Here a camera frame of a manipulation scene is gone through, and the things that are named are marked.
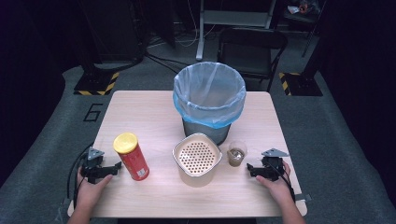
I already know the person's right hand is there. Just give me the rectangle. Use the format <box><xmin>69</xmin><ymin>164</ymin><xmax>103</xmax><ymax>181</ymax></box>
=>
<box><xmin>255</xmin><ymin>160</ymin><xmax>295</xmax><ymax>205</ymax></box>

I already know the white metal desk frame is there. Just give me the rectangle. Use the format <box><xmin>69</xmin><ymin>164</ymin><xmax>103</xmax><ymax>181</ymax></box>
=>
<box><xmin>195</xmin><ymin>0</ymin><xmax>276</xmax><ymax>62</ymax></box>

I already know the black metal stand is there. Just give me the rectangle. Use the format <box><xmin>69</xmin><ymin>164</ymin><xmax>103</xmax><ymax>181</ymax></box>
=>
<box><xmin>301</xmin><ymin>0</ymin><xmax>329</xmax><ymax>59</ymax></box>

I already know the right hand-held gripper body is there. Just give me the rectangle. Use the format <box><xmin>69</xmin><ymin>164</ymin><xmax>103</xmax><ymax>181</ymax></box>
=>
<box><xmin>261</xmin><ymin>147</ymin><xmax>290</xmax><ymax>182</ymax></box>

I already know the black folding chair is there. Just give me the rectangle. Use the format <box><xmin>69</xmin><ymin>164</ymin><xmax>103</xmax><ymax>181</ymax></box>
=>
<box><xmin>217</xmin><ymin>27</ymin><xmax>289</xmax><ymax>93</ymax></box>

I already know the black floor cable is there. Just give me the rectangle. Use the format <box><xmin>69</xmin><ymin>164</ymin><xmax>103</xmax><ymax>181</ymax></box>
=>
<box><xmin>144</xmin><ymin>51</ymin><xmax>190</xmax><ymax>75</ymax></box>

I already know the person's left hand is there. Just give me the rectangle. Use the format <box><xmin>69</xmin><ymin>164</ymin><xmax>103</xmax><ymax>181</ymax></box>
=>
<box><xmin>76</xmin><ymin>166</ymin><xmax>114</xmax><ymax>210</ymax></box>

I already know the white floor cable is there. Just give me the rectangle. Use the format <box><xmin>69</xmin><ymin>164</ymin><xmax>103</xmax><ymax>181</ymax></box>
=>
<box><xmin>174</xmin><ymin>0</ymin><xmax>217</xmax><ymax>49</ymax></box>

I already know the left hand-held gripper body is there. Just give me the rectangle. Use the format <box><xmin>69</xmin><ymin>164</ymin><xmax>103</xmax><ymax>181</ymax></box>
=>
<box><xmin>79</xmin><ymin>147</ymin><xmax>108</xmax><ymax>185</ymax></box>

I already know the hazard-striped black base plate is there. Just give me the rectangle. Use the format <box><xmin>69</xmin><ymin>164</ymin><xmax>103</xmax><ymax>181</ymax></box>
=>
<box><xmin>278</xmin><ymin>72</ymin><xmax>324</xmax><ymax>97</ymax></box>
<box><xmin>73</xmin><ymin>72</ymin><xmax>120</xmax><ymax>96</ymax></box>

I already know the grey mesh trash bin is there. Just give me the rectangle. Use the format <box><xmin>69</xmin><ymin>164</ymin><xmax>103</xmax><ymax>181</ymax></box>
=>
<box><xmin>181</xmin><ymin>118</ymin><xmax>233</xmax><ymax>147</ymax></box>

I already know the beige container with perforated strainer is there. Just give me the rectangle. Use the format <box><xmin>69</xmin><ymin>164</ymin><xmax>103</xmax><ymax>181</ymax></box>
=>
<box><xmin>172</xmin><ymin>133</ymin><xmax>223</xmax><ymax>189</ymax></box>

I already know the clear plastic cup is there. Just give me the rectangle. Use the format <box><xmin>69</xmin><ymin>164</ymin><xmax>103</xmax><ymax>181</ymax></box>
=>
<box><xmin>228</xmin><ymin>140</ymin><xmax>248</xmax><ymax>168</ymax></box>

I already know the black cabinet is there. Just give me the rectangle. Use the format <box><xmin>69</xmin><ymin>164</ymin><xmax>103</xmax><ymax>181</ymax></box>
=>
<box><xmin>78</xmin><ymin>0</ymin><xmax>148</xmax><ymax>63</ymax></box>

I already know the red can with yellow lid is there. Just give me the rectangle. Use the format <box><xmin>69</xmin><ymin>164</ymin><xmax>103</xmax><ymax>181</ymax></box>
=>
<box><xmin>112</xmin><ymin>132</ymin><xmax>150</xmax><ymax>182</ymax></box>

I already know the translucent blue bin liner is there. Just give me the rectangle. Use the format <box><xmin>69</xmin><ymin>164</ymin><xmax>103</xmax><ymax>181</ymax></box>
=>
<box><xmin>172</xmin><ymin>61</ymin><xmax>247</xmax><ymax>130</ymax></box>

